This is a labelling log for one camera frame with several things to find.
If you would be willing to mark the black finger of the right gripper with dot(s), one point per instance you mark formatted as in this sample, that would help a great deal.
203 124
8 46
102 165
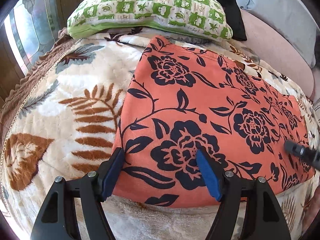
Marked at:
311 157

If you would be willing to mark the cream leaf pattern blanket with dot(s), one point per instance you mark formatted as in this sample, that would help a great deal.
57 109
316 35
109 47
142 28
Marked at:
62 120

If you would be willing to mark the pink bolster cushion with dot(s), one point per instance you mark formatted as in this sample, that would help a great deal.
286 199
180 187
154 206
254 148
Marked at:
275 50

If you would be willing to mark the orange floral garment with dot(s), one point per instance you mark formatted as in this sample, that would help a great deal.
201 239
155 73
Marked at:
183 99

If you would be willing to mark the black cloth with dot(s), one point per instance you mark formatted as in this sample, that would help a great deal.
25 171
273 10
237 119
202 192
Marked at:
234 19

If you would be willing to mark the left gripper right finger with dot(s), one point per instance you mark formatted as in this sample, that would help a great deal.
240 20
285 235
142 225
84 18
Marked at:
263 217

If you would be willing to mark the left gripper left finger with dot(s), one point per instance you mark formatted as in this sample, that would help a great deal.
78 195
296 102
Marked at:
57 216

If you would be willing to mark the green white patterned pillow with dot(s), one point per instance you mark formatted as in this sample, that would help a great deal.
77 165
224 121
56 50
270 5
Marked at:
196 18

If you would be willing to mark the window with frosted glass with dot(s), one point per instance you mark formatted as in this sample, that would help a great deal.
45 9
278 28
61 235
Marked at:
32 28

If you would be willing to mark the grey pillow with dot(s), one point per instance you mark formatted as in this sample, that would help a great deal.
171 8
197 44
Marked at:
291 19

